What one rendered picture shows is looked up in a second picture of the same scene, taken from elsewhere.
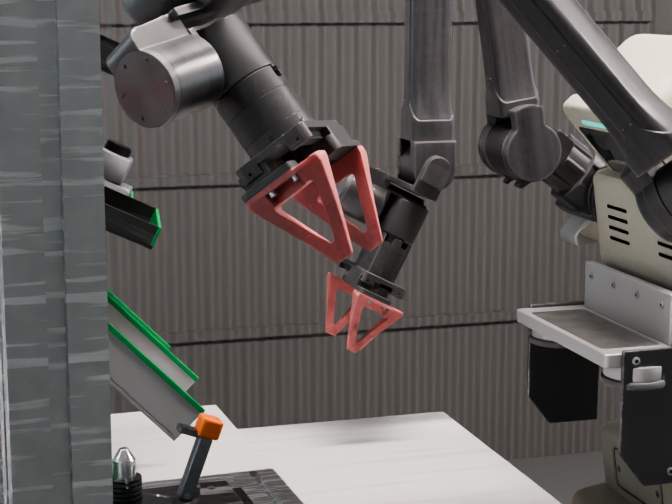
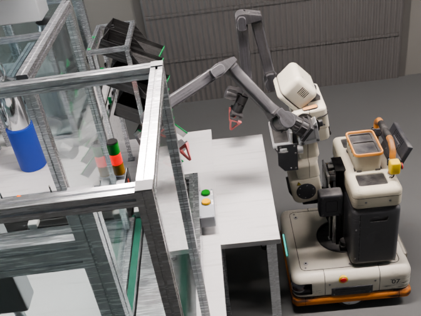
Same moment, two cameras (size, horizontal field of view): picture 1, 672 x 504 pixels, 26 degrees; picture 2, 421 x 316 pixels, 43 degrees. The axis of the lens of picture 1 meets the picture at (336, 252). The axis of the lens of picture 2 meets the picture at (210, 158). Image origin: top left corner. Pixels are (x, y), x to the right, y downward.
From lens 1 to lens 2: 147 cm
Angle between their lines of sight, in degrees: 30
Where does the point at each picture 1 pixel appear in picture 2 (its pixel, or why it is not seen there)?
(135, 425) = (190, 137)
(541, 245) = (364, 16)
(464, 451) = (257, 151)
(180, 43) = not seen: hidden behind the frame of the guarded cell
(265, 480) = (194, 177)
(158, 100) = not seen: hidden behind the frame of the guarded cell
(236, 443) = (209, 145)
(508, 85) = (265, 68)
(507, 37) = (264, 57)
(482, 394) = (343, 63)
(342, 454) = (230, 151)
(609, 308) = not seen: hidden behind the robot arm
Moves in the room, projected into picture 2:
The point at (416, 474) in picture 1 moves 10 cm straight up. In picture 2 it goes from (242, 160) to (241, 144)
